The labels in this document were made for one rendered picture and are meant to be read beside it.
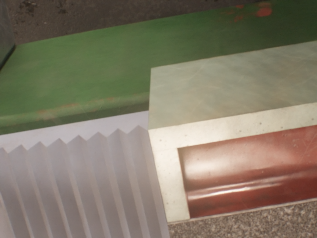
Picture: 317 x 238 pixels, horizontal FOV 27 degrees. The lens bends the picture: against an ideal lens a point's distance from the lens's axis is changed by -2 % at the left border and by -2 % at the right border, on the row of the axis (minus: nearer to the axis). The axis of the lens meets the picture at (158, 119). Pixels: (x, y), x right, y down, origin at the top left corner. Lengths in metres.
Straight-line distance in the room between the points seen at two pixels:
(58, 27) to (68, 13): 0.03
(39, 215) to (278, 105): 0.16
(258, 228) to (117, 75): 0.20
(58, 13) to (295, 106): 0.88
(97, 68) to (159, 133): 0.20
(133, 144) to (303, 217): 0.11
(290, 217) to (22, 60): 0.34
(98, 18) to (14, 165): 0.84
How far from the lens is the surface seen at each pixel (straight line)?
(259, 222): 0.42
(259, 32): 0.60
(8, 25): 0.69
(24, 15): 1.24
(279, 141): 0.42
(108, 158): 0.40
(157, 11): 1.22
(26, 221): 0.43
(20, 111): 0.52
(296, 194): 0.42
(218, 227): 0.42
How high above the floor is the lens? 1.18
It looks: 67 degrees down
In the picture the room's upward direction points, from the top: 179 degrees counter-clockwise
